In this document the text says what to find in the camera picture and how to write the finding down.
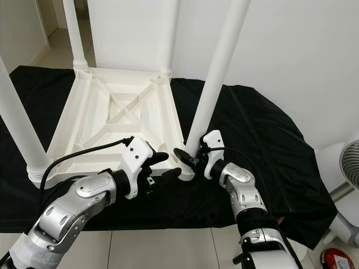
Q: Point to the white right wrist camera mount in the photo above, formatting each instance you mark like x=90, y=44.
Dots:
x=214, y=140

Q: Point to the white plastic table leg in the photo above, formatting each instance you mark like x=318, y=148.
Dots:
x=28, y=134
x=221, y=61
x=76, y=33
x=171, y=33

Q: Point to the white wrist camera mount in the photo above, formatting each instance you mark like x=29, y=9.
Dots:
x=137, y=152
x=214, y=140

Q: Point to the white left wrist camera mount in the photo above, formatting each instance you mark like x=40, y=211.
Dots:
x=137, y=152

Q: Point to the white door frame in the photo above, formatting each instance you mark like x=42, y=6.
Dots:
x=47, y=17

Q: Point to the black table cloth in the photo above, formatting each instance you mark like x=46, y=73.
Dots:
x=280, y=179

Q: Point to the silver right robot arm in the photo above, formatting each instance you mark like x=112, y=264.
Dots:
x=244, y=188

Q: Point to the red round object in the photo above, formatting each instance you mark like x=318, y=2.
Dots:
x=337, y=259

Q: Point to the grey metal tube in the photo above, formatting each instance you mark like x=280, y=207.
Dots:
x=342, y=193

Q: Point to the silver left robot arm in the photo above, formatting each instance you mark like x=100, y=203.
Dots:
x=76, y=213

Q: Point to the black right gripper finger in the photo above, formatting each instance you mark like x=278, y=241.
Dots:
x=184, y=157

